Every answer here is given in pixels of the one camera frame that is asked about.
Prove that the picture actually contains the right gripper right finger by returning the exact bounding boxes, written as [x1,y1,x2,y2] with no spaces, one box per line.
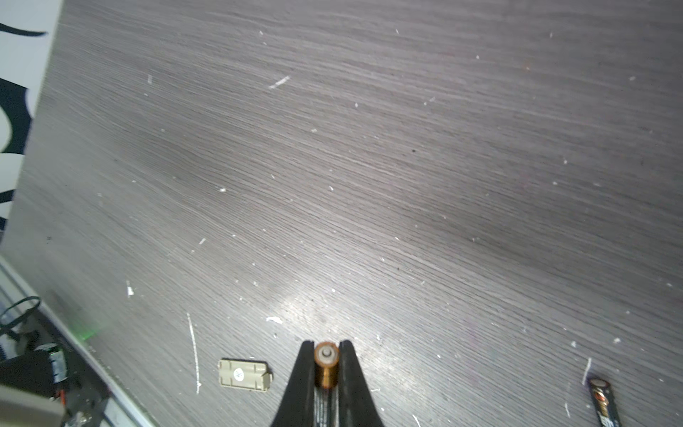
[338,340,384,427]

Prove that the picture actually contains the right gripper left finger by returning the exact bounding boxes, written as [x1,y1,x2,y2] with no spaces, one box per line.
[270,341,316,427]

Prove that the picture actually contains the remote battery cover beige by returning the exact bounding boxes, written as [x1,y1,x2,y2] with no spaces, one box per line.
[218,359,273,392]

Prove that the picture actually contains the AAA battery black copper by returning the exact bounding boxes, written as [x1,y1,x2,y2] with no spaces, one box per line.
[312,341,341,427]
[587,376,623,427]

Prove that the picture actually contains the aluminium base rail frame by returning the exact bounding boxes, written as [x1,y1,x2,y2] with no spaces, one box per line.
[1,259,156,426]

